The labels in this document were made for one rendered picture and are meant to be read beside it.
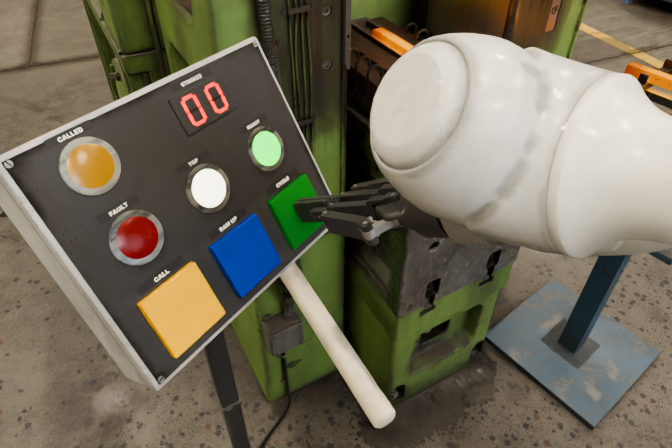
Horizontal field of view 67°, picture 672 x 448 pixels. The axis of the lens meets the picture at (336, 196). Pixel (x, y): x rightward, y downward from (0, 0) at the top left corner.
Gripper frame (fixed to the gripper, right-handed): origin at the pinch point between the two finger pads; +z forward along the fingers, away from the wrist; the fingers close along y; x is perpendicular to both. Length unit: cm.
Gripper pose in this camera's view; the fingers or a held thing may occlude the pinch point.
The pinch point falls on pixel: (318, 209)
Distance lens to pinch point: 65.4
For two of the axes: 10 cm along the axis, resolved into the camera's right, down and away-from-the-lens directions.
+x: -4.1, -8.5, -3.3
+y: 5.8, -5.2, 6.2
